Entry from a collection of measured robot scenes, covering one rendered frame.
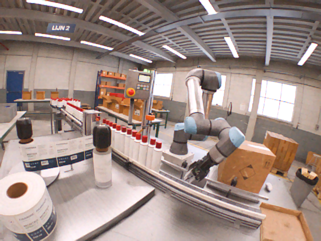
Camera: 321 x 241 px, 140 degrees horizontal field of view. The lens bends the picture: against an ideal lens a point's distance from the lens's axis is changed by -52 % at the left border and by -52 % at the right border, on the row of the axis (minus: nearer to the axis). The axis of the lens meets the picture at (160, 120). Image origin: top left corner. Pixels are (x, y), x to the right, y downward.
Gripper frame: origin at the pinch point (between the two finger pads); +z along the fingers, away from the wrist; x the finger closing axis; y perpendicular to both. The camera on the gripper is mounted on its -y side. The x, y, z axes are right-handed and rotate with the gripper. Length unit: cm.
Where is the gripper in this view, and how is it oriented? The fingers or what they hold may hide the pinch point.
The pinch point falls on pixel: (186, 178)
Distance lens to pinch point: 68.1
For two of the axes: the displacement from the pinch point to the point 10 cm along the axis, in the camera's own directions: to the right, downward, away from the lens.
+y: -5.6, 0.8, -8.2
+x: 6.4, 6.8, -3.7
